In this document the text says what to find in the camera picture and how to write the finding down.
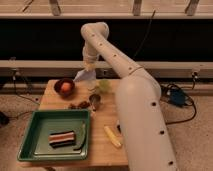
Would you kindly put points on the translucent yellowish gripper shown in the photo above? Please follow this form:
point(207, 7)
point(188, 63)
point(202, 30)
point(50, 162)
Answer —
point(90, 56)

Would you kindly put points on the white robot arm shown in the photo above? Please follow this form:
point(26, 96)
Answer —
point(146, 139)

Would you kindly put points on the white paper cup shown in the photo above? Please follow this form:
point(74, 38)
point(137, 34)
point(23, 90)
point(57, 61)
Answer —
point(91, 84)

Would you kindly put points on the green plastic cup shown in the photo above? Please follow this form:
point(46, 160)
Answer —
point(104, 86)

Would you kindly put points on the metal cup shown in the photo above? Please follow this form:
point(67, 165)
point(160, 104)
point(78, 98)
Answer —
point(95, 100)

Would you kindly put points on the orange ball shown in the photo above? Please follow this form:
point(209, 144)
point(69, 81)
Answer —
point(65, 87)

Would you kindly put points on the dark brown bowl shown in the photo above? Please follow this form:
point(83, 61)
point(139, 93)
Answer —
point(57, 87)

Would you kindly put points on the wooden table board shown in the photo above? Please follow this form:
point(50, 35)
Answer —
point(101, 152)

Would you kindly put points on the brown dried food pieces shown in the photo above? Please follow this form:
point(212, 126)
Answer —
point(81, 105)

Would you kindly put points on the green curved utensil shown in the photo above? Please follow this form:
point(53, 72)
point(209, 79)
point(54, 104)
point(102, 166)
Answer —
point(80, 138)

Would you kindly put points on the striped folded cloth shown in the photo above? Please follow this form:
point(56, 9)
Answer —
point(62, 139)

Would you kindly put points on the yellow banana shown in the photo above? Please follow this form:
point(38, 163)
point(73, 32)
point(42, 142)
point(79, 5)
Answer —
point(112, 137)

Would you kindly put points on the blue power adapter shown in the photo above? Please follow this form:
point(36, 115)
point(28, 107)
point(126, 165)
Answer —
point(177, 98)

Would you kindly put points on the green plastic tray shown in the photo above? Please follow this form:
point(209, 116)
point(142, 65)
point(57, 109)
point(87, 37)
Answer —
point(35, 145)

